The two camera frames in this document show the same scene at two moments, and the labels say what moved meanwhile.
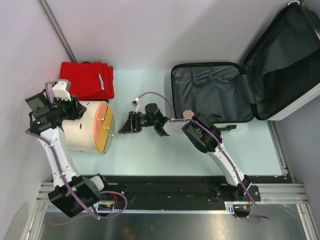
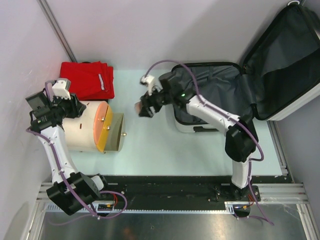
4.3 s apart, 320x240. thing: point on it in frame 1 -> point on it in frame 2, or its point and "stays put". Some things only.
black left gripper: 77,110 stays put
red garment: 90,80 stays put
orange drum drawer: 99,119 stays put
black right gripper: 127,128 -> 148,101
